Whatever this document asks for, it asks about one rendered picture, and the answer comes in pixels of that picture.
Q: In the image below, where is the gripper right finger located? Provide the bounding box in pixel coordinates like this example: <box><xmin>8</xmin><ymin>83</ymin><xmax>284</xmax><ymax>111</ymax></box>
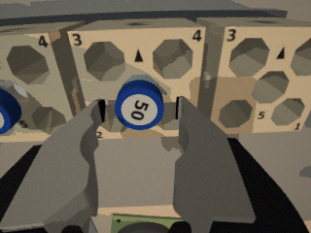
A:
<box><xmin>173</xmin><ymin>96</ymin><xmax>309</xmax><ymax>233</ymax></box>

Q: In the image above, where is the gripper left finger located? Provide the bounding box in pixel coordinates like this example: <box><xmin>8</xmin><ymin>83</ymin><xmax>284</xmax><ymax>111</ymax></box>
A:
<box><xmin>0</xmin><ymin>99</ymin><xmax>106</xmax><ymax>233</ymax></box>

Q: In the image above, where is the grey bench mat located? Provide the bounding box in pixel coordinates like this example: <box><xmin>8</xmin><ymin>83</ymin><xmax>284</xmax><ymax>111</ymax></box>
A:
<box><xmin>0</xmin><ymin>0</ymin><xmax>311</xmax><ymax>221</ymax></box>

